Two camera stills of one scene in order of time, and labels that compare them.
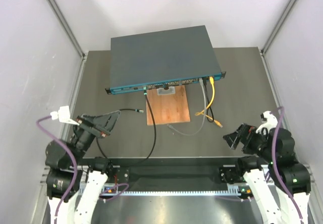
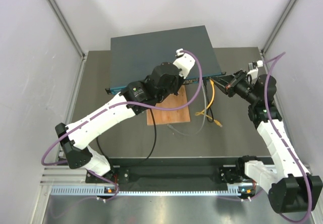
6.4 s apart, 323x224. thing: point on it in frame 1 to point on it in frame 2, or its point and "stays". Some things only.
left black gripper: (106, 121) to (180, 80)
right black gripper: (248, 132) to (234, 79)
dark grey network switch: (142, 61) stays
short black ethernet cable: (205, 84) stays
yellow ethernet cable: (201, 113) stays
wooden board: (169, 108) stays
